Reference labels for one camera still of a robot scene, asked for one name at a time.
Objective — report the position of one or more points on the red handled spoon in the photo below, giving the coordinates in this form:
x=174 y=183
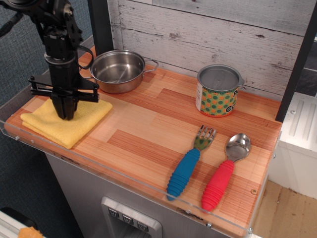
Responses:
x=237 y=148

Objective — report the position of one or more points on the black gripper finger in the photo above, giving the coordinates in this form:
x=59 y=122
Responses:
x=70 y=105
x=58 y=105

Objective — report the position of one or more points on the black vertical post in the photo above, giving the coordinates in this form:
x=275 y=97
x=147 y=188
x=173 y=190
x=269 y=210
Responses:
x=101 y=26
x=298 y=66

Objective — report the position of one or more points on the grey toy fridge cabinet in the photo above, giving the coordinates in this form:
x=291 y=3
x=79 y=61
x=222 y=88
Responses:
x=84 y=184

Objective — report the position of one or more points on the yellow cloth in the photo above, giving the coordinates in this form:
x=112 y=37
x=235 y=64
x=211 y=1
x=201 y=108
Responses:
x=65 y=133

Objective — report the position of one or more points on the black vertical post left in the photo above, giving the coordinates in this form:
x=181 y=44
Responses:
x=101 y=26

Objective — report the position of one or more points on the white toy sink unit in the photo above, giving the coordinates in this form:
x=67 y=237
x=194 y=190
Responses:
x=294 y=162

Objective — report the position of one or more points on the silver dispenser button panel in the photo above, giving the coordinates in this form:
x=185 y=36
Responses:
x=125 y=222

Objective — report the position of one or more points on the clear acrylic table guard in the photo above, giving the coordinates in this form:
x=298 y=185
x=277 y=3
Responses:
x=148 y=131

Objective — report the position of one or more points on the small steel pot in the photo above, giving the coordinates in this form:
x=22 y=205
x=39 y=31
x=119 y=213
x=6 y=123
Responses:
x=119 y=71

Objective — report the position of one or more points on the patterned can with grey lid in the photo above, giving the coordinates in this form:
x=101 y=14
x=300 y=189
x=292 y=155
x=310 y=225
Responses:
x=217 y=90

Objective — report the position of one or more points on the blue handled fork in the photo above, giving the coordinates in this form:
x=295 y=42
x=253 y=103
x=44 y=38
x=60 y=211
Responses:
x=182 y=173

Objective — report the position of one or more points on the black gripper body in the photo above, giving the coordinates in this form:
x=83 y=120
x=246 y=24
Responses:
x=64 y=80

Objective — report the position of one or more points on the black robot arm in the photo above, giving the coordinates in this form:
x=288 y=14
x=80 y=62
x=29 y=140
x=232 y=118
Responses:
x=62 y=38

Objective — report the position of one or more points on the black vertical post right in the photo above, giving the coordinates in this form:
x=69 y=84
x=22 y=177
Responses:
x=298 y=66

